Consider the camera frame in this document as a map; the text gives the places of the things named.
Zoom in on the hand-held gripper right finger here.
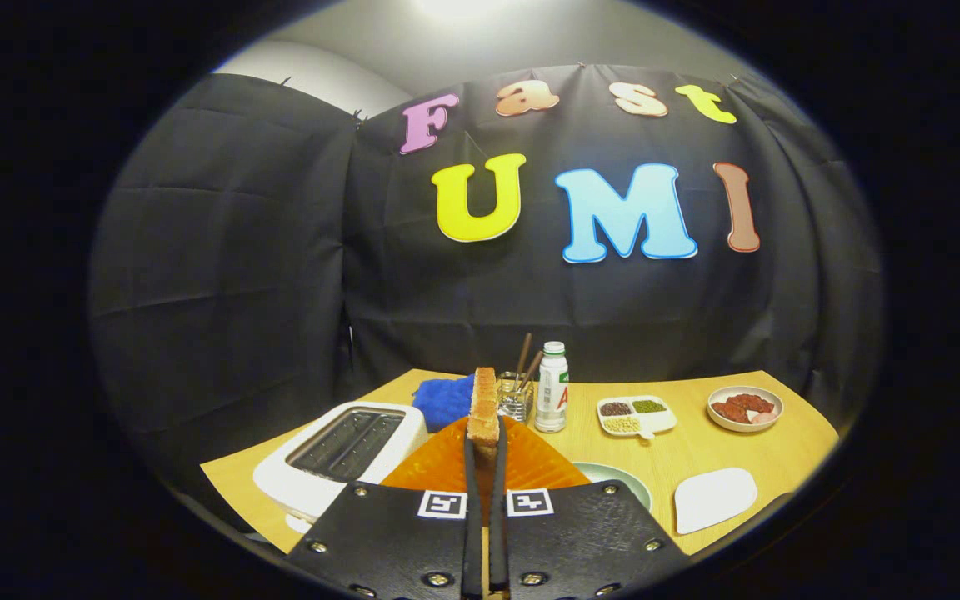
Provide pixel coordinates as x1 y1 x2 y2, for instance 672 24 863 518
488 415 691 600

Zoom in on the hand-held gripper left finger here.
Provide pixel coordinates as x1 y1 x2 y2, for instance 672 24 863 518
287 419 486 600

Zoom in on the toasted bread slice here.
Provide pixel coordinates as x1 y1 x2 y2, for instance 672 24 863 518
466 366 503 501

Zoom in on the pale green bowl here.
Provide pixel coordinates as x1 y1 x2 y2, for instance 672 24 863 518
572 462 654 513

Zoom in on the blue oven mitt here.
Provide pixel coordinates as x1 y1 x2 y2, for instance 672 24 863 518
412 373 477 433

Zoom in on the white drink bottle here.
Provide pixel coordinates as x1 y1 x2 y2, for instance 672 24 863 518
534 341 570 434

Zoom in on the white toaster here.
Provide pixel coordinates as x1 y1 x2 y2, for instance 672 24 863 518
252 401 429 536

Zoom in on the white divided dish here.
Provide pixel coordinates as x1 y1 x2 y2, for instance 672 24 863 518
596 395 678 440

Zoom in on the white square plate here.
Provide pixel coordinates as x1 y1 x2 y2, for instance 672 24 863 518
673 467 758 536

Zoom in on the beige meat bowl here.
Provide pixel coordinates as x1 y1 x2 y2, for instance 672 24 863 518
707 385 784 433

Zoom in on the wire utensil holder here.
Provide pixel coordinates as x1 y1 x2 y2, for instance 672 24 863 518
497 371 536 423

